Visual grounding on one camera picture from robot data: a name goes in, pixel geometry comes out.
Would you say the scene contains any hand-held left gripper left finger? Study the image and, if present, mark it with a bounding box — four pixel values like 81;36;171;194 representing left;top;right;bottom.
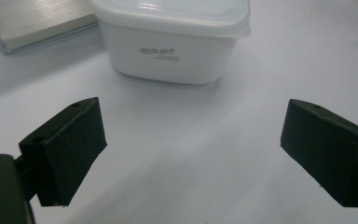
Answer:
18;96;108;207

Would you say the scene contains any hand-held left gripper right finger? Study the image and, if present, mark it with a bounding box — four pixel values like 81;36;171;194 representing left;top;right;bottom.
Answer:
280;98;358;208

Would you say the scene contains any white plastic container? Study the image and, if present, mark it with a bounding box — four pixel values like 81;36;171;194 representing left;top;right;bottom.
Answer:
98;19;252;86

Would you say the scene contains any translucent white container lid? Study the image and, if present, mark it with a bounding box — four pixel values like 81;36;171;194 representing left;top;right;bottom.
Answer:
89;0;252;39

